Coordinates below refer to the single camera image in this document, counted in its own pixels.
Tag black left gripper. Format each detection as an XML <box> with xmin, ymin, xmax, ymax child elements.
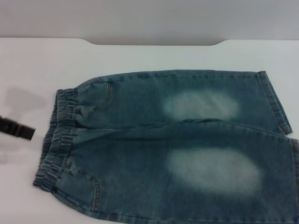
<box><xmin>0</xmin><ymin>116</ymin><xmax>36</xmax><ymax>141</ymax></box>

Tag blue denim shorts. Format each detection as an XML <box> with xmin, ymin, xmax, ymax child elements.
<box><xmin>32</xmin><ymin>70</ymin><xmax>299</xmax><ymax>224</ymax></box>

